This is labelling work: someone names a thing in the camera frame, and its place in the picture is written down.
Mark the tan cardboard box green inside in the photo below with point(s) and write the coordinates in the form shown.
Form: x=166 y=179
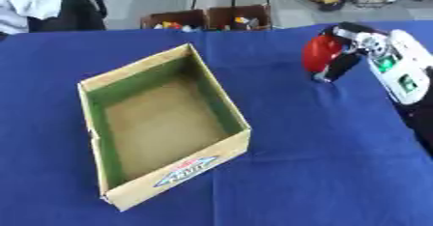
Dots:
x=163 y=120

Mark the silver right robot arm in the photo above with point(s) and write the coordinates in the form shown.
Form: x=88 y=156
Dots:
x=401 y=72

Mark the brown cardboard box with toys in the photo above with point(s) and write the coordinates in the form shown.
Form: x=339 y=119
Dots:
x=173 y=20
x=241 y=18

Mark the red round toy fruit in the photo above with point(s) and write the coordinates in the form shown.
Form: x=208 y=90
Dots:
x=320 y=53

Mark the person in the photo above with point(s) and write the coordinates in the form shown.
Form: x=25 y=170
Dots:
x=39 y=4

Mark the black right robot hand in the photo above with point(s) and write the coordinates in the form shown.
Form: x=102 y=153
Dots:
x=344 y=65

